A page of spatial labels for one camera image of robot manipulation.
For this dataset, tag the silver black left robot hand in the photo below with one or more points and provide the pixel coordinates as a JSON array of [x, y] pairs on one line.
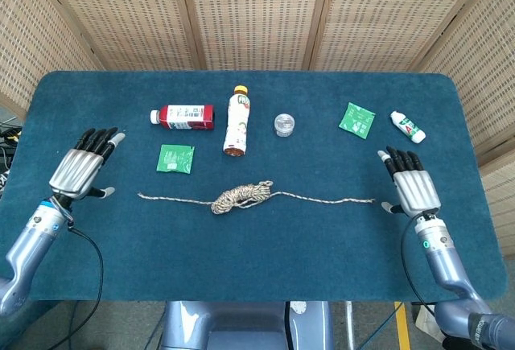
[[76, 171]]

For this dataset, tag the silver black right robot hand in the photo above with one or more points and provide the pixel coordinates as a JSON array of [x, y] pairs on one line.
[[414, 191]]

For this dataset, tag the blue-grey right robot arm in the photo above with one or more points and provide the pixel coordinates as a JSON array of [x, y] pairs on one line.
[[442, 261]]

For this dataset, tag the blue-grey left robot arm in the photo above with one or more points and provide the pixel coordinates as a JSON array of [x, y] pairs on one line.
[[28, 245]]

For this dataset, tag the small white green-print bottle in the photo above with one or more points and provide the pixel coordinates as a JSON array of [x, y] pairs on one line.
[[407, 126]]

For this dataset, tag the green foil sachet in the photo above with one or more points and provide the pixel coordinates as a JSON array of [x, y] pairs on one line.
[[357, 120], [175, 159]]

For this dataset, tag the red NFC juice bottle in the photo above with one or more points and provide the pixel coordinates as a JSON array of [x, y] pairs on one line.
[[185, 116]]

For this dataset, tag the woven bamboo screen panel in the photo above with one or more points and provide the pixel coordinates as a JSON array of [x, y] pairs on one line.
[[487, 84], [120, 16], [32, 44], [253, 16], [386, 16]]

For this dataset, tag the small clear plastic jar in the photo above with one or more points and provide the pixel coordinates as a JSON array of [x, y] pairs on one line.
[[285, 124]]

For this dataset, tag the metal table leg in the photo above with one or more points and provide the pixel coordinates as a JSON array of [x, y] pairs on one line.
[[350, 326]]

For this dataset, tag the white yellow-capped tea bottle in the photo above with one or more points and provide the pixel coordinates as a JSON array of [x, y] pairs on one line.
[[237, 124]]

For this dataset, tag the blue carpet table cover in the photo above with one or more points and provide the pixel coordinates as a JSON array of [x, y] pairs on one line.
[[257, 253]]

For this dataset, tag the blue-grey robot torso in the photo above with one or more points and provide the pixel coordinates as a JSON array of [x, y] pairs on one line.
[[241, 326]]

